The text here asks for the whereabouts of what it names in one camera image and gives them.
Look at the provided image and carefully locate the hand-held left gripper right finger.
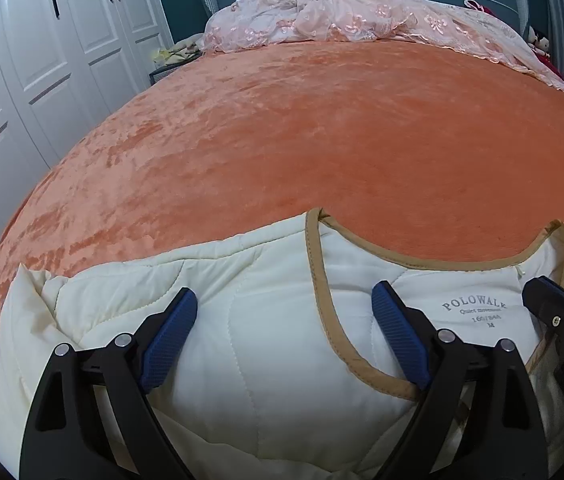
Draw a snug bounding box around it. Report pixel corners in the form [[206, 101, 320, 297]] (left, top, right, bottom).
[[371, 281, 550, 480]]

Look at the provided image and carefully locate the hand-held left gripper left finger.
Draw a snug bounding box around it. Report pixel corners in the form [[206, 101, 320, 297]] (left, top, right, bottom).
[[18, 287, 199, 480]]

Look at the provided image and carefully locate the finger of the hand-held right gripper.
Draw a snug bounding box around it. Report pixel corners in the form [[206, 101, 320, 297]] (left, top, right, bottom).
[[522, 276, 564, 335]]

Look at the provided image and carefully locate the cream quilted jacket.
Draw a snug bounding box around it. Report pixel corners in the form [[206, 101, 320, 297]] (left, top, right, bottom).
[[0, 207, 564, 480]]

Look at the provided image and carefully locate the orange velvet bed blanket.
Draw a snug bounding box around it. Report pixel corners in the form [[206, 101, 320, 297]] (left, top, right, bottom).
[[0, 35, 564, 466]]

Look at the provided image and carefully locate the red cloth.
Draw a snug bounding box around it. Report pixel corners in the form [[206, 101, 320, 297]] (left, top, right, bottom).
[[536, 52, 564, 85]]

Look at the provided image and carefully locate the small plush toy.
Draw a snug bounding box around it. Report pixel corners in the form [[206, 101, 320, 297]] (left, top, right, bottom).
[[528, 26, 551, 59]]

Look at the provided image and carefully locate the pale yellow crumpled cloth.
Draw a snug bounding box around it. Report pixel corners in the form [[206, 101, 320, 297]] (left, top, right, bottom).
[[152, 35, 203, 66]]

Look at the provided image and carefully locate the pink red garment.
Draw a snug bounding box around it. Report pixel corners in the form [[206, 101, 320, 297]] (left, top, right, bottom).
[[464, 0, 498, 17]]

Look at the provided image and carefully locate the white panelled wardrobe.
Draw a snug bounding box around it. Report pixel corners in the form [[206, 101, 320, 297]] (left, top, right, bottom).
[[0, 0, 175, 261]]

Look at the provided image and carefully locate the pink lace floral cloth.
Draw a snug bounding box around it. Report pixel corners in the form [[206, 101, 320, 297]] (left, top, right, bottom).
[[198, 0, 564, 98]]

